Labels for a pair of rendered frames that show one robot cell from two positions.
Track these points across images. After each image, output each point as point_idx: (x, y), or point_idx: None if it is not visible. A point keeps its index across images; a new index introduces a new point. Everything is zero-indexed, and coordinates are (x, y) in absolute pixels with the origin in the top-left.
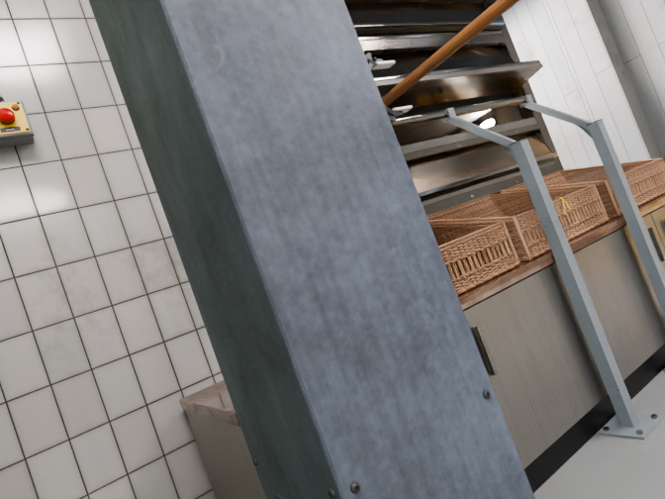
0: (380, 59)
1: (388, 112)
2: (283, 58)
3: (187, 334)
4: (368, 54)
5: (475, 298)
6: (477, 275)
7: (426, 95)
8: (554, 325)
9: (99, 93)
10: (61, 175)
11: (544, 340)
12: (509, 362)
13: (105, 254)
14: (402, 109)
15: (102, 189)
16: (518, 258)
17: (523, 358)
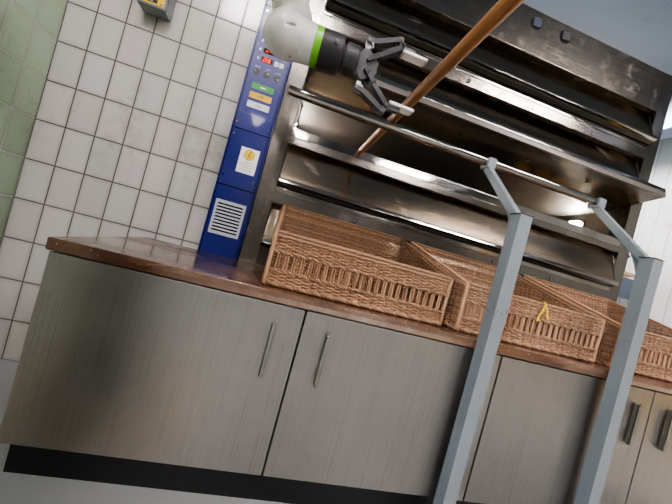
0: (412, 51)
1: (381, 101)
2: None
3: (184, 203)
4: (400, 38)
5: (349, 314)
6: (381, 302)
7: (510, 155)
8: (425, 398)
9: (234, 12)
10: (173, 53)
11: (401, 401)
12: (342, 389)
13: (167, 119)
14: (399, 106)
15: (193, 77)
16: (441, 319)
17: (362, 398)
